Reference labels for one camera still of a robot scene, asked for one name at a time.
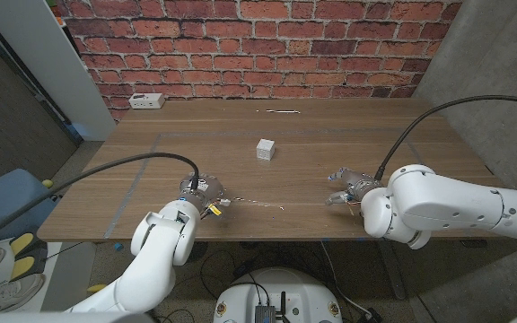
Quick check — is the blue grey container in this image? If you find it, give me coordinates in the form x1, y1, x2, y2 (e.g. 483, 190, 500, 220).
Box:
0, 168, 62, 246

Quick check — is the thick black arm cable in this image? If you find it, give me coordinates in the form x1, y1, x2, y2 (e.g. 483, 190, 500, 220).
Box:
374, 93, 517, 180
0, 152, 200, 250

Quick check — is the red brick printed backdrop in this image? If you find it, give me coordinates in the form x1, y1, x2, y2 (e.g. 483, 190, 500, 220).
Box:
54, 0, 464, 122

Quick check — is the small silver electronics box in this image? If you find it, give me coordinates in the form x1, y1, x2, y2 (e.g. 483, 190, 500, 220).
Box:
253, 304, 277, 323

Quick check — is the black item with yellow pads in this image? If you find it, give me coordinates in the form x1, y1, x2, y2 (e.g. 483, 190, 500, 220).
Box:
9, 231, 48, 282

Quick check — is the small white box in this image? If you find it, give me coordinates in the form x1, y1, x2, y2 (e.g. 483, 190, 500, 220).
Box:
256, 138, 276, 162

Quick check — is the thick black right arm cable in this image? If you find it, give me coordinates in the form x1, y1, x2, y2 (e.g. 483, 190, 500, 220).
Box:
374, 93, 517, 180

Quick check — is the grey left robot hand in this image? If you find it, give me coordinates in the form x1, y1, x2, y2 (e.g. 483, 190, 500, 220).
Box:
177, 172, 232, 221

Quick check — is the white robot torso base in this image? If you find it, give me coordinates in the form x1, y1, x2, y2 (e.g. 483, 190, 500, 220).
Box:
213, 267, 344, 323

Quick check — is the white power strip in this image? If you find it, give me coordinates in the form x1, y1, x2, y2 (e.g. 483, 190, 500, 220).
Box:
127, 92, 166, 110

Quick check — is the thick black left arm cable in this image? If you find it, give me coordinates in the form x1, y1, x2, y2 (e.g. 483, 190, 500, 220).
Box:
0, 152, 200, 250

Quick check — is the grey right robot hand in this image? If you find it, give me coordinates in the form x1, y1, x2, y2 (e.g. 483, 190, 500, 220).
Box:
325, 167, 383, 207

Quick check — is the grey table leg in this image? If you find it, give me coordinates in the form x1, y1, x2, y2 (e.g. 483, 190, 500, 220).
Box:
377, 244, 407, 301

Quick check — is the clear cellophane sheet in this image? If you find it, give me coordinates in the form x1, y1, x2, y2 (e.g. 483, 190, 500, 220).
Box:
222, 109, 304, 214

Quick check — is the white partition panel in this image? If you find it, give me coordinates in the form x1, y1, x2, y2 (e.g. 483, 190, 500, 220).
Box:
0, 0, 117, 143

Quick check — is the white floor cable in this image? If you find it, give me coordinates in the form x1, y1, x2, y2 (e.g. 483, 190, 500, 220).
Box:
320, 241, 372, 316

